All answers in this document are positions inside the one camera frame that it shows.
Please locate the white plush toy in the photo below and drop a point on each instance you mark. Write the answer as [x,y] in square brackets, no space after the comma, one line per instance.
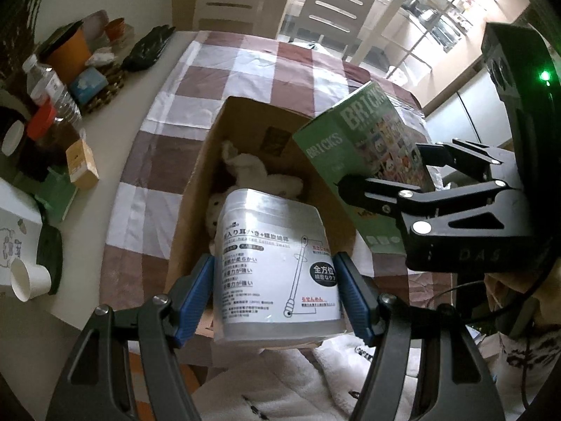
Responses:
[258,175]

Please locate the dark green pouch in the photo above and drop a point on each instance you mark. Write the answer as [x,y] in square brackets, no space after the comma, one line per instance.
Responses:
[49,254]

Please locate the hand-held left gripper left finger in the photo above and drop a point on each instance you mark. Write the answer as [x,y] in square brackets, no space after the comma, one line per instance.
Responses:
[193,298]

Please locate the crumpled white tissue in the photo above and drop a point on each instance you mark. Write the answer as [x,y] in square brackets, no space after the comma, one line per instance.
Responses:
[101,58]

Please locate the pink bowl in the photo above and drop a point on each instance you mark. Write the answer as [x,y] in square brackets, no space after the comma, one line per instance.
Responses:
[94,23]

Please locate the slatted dining chair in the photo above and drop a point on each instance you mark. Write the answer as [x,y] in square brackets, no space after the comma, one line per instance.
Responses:
[333,8]

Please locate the cotton swab container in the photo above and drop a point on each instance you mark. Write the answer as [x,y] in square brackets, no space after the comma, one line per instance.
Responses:
[271,272]

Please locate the woven brown mat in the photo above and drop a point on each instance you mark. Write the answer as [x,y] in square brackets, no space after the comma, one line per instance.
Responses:
[111,94]

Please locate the clear water bottle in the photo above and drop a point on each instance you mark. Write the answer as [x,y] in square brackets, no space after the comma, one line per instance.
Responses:
[52,92]

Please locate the white paper cup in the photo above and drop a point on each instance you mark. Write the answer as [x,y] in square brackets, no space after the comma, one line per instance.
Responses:
[30,278]

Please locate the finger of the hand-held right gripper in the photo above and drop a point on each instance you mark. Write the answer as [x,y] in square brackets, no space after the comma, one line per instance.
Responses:
[469,151]
[377,193]

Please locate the brown cardboard box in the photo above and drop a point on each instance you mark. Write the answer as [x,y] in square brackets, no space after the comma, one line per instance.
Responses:
[197,210]

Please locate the black glove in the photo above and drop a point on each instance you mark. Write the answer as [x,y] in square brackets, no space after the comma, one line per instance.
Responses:
[147,46]

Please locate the orange plant pot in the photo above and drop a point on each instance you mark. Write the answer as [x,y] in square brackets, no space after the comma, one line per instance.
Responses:
[65,55]

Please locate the white printed paper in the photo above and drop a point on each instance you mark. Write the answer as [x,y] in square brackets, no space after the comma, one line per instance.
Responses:
[13,228]

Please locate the brown white checkered tablecloth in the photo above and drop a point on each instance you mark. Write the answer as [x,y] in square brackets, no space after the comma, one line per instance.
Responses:
[210,65]

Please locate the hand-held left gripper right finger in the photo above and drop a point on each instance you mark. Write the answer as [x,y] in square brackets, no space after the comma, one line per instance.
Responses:
[355,298]

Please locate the blue tissue pack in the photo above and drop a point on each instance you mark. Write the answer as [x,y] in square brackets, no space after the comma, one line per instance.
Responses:
[87,85]

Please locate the green toy bricks box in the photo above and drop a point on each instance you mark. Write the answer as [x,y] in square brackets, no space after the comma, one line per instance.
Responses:
[350,140]

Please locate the white fleece garment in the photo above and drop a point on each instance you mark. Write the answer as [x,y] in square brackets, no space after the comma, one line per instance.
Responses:
[285,381]

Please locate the terracotta pot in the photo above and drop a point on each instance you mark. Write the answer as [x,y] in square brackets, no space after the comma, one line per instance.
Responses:
[115,28]

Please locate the green packet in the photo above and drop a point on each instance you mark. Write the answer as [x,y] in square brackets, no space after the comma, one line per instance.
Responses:
[57,197]

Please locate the glass paned partition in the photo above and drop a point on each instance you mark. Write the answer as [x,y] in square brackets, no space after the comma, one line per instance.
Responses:
[420,17]

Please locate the red lidded jar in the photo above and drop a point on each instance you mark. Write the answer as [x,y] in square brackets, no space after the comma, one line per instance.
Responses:
[41,120]

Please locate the white drawer cabinet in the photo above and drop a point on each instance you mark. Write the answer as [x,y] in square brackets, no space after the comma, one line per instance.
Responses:
[228,4]

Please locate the small tan cardboard box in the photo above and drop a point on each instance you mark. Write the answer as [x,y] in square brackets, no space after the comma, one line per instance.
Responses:
[81,164]

